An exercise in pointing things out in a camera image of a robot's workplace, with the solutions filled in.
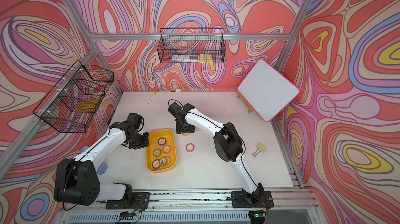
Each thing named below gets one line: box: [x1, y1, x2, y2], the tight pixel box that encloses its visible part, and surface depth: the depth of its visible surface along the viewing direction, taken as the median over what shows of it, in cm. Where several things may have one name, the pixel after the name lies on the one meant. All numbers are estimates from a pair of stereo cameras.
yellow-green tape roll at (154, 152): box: [153, 148, 162, 158], surface depth 90 cm
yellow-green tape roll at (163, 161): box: [159, 157, 168, 167], surface depth 86 cm
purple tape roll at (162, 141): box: [157, 137, 167, 147], surface depth 95 cm
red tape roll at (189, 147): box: [185, 142, 195, 153], surface depth 93 cm
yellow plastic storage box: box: [145, 128, 178, 173], surface depth 90 cm
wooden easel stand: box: [236, 90, 255, 114], surface depth 108 cm
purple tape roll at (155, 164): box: [151, 158, 161, 170], surface depth 86 cm
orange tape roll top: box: [165, 155, 172, 166], surface depth 87 cm
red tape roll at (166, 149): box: [162, 144, 172, 155], surface depth 91 cm
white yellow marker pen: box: [146, 90, 158, 106], surface depth 120 cm
